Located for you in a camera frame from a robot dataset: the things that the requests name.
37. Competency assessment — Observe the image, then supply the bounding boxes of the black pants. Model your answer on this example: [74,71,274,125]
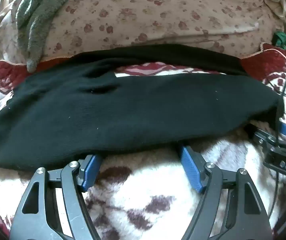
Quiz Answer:
[0,44,286,172]

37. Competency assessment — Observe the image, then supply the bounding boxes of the grey fluffy garment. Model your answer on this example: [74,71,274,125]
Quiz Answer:
[15,0,86,72]

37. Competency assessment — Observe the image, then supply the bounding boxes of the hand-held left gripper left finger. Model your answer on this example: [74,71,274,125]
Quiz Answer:
[9,154,104,240]

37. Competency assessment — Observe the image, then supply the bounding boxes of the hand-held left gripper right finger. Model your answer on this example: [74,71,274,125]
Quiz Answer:
[178,145,276,240]

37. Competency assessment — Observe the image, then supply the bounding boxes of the black cable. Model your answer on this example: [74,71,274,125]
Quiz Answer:
[268,64,286,220]

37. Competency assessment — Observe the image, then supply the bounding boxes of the green cloth item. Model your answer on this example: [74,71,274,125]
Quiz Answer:
[273,31,286,51]

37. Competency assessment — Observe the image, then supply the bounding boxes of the red white floral plush blanket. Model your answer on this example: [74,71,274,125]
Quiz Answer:
[0,42,286,240]

